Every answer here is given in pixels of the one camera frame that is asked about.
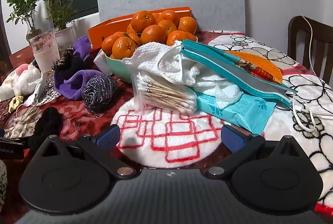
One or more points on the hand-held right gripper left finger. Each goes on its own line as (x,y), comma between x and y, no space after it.
(109,136)

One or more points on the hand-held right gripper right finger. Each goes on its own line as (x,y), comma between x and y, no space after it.
(232,136)

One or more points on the teal wipes packet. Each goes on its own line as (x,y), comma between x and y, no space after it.
(242,112)

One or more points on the purple fleece cloth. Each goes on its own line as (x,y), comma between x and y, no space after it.
(70,86)

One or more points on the orange cardboard box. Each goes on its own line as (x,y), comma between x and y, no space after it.
(98,34)

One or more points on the red patterned blanket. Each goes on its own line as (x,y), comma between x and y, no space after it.
(78,117)

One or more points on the yellow scrunchie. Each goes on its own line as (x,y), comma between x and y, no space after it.
(14,105)

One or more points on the steel wool scrubber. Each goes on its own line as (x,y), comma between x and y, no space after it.
(98,91)

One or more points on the black knit glove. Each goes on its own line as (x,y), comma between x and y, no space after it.
(48,120)

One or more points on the white red-patterned round mat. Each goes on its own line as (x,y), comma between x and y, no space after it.
(161,135)

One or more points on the pale blue face mask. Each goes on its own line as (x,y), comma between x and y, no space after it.
(32,100)

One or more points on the bag of cotton swabs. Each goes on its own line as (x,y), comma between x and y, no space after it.
(161,96)

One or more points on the green bowl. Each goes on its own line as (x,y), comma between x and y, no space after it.
(117,67)

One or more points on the red patterned wrapper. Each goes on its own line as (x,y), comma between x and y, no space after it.
(256,71)

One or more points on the black white speckled mat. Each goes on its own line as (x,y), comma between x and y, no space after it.
(50,92)

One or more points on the white pink plush toy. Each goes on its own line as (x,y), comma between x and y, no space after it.
(23,81)

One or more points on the teal zip pouch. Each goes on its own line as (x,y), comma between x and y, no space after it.
(216,62)

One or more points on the black sock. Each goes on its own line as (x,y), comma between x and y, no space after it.
(78,65)

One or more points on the orange silicone mat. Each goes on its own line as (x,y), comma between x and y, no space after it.
(265,65)

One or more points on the white floral blanket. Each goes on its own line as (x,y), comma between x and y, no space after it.
(299,94)

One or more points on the white waffle cloth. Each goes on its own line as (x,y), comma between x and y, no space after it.
(145,57)

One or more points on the red box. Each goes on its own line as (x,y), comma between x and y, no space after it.
(20,57)

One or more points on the printed glass cup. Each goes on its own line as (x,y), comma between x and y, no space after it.
(45,54)

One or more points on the plant in white pot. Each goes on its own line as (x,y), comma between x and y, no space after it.
(63,36)

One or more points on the pile of tangerines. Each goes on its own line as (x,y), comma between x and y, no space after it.
(153,34)

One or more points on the plant in glass vase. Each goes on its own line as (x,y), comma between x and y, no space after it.
(33,31)

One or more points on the dark wooden chair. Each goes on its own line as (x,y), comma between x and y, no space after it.
(296,31)

